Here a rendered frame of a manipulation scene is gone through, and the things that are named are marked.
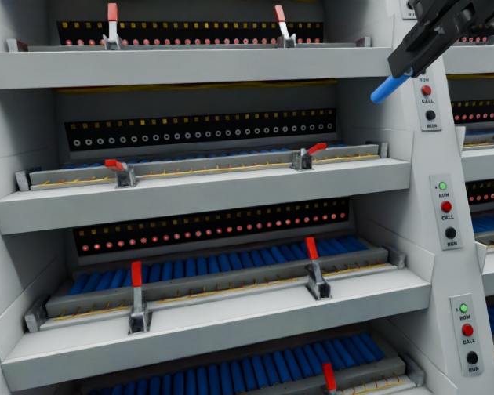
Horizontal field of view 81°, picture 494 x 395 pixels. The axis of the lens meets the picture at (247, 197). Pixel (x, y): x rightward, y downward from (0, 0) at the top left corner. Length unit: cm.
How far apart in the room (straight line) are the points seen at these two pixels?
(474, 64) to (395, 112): 19
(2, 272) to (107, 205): 15
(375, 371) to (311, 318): 19
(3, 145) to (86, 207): 15
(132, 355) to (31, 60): 42
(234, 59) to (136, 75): 15
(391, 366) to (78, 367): 49
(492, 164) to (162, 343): 61
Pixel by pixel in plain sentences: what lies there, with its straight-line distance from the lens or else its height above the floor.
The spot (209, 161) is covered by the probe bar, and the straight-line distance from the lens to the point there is 47.
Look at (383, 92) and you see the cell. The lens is 45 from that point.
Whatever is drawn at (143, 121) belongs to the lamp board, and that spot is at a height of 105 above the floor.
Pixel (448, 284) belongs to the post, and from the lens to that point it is 58.
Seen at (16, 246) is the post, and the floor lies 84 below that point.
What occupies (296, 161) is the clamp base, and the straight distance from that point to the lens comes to 46.
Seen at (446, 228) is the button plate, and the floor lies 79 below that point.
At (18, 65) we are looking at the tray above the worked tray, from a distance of 53.
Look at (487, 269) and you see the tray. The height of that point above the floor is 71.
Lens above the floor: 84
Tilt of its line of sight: 4 degrees up
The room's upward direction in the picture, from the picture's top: 7 degrees counter-clockwise
